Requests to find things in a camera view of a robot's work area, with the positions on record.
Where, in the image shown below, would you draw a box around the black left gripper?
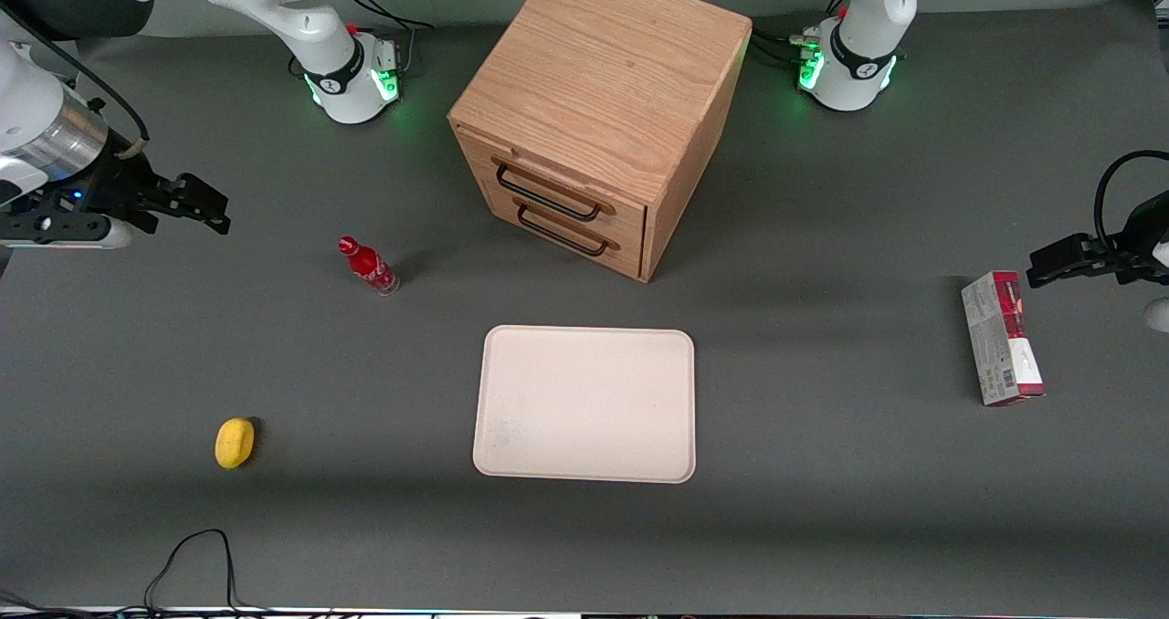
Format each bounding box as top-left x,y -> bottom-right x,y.
1027,190 -> 1169,289

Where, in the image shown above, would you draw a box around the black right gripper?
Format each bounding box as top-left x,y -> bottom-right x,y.
18,133 -> 232,236

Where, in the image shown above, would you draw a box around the wooden drawer front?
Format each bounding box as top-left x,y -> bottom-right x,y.
455,126 -> 649,238
470,179 -> 648,282

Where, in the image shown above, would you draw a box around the wooden drawer cabinet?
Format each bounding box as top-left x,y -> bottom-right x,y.
448,0 -> 753,284

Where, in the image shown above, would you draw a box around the red and grey carton box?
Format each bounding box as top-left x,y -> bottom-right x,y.
961,270 -> 1046,408

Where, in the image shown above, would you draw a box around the red cola bottle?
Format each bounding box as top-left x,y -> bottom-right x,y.
337,236 -> 401,297

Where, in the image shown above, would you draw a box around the yellow lemon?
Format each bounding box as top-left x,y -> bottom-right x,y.
215,417 -> 258,470

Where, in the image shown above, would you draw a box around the beige plastic tray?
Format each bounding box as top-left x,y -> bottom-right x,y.
472,325 -> 697,485

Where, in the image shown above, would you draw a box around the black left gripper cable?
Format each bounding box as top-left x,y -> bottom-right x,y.
1092,150 -> 1169,242

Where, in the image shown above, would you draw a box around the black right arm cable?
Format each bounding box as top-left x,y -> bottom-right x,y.
0,2 -> 151,162

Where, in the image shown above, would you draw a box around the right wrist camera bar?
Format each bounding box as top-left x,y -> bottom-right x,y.
0,212 -> 134,251

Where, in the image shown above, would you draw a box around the black right base cables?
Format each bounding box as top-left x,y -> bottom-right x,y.
342,0 -> 437,78

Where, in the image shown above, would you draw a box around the black base cables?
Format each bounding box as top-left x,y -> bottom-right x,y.
749,0 -> 852,70
342,0 -> 437,78

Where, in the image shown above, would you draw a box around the black looped table cable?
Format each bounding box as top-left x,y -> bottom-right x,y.
0,528 -> 366,619

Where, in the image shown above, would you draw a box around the black metal drawer handle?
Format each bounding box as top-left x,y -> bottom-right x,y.
517,205 -> 611,258
496,163 -> 605,223

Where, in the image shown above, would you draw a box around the black left base cables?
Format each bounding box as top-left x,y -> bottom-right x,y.
749,0 -> 852,70

